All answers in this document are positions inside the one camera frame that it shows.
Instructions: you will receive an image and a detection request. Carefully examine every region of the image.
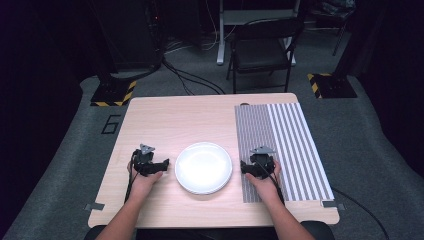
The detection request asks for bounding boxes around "bundle of black floor cables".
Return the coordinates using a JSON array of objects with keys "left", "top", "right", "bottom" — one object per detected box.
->
[{"left": 161, "top": 54, "right": 226, "bottom": 96}]

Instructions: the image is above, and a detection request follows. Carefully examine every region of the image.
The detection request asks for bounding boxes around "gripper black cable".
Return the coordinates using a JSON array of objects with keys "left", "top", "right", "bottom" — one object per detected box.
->
[
  {"left": 123, "top": 150, "right": 139, "bottom": 205},
  {"left": 258, "top": 160, "right": 286, "bottom": 206}
]

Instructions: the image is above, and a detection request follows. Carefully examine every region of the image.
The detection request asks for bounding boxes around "grey white striped placemat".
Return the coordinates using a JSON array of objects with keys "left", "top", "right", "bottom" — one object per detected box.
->
[{"left": 234, "top": 102, "right": 335, "bottom": 204}]

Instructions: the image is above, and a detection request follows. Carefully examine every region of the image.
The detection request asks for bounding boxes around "black equipment cabinet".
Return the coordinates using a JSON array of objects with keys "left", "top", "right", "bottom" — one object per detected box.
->
[{"left": 108, "top": 0, "right": 165, "bottom": 74}]

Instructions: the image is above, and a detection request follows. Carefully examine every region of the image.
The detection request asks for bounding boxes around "dark cluttered side table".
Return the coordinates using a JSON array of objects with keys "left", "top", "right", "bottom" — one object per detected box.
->
[{"left": 308, "top": 0, "right": 357, "bottom": 57}]

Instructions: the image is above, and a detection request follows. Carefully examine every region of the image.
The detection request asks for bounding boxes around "grey tape piece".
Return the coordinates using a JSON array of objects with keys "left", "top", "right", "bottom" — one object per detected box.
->
[
  {"left": 321, "top": 200, "right": 346, "bottom": 211},
  {"left": 83, "top": 202, "right": 106, "bottom": 212}
]

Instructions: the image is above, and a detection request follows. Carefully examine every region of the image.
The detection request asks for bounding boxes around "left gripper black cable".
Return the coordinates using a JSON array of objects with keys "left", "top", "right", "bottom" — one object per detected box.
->
[{"left": 123, "top": 150, "right": 139, "bottom": 205}]

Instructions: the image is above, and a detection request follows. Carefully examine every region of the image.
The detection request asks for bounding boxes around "yellow black striped stand base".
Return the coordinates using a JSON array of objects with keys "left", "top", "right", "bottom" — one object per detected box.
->
[
  {"left": 307, "top": 72, "right": 358, "bottom": 100},
  {"left": 89, "top": 79, "right": 138, "bottom": 108}
]

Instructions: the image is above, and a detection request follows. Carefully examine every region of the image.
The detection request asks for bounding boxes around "white desk frame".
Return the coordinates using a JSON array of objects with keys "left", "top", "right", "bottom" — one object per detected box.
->
[{"left": 216, "top": 0, "right": 302, "bottom": 66}]

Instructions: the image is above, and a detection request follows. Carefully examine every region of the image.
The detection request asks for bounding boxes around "black floor cable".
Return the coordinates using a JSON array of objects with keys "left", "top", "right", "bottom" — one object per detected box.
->
[{"left": 331, "top": 187, "right": 390, "bottom": 240}]

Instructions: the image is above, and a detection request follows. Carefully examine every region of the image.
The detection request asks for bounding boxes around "black folding chair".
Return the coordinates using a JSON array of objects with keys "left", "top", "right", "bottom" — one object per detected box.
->
[{"left": 225, "top": 16, "right": 305, "bottom": 95}]

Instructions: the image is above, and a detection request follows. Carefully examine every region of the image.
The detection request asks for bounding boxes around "person's left hand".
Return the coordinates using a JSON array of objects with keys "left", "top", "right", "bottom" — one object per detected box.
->
[{"left": 127, "top": 161, "right": 164, "bottom": 198}]

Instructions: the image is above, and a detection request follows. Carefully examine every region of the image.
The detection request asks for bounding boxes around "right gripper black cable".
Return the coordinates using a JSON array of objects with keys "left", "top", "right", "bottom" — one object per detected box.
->
[{"left": 258, "top": 160, "right": 286, "bottom": 206}]

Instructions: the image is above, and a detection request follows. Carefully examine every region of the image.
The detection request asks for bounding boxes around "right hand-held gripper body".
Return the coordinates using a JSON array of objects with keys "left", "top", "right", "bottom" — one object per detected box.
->
[{"left": 249, "top": 145, "right": 277, "bottom": 179}]

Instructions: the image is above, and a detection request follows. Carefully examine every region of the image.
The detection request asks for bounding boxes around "white round plate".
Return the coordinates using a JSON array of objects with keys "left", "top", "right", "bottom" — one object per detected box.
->
[{"left": 174, "top": 141, "right": 234, "bottom": 196}]

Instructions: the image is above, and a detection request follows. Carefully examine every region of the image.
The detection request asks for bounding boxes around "person's right hand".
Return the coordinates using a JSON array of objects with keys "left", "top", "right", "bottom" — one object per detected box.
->
[{"left": 245, "top": 160, "right": 283, "bottom": 203}]

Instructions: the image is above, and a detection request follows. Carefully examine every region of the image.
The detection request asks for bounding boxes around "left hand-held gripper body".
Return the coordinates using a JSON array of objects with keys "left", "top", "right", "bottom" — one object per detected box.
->
[{"left": 132, "top": 143, "right": 160, "bottom": 177}]

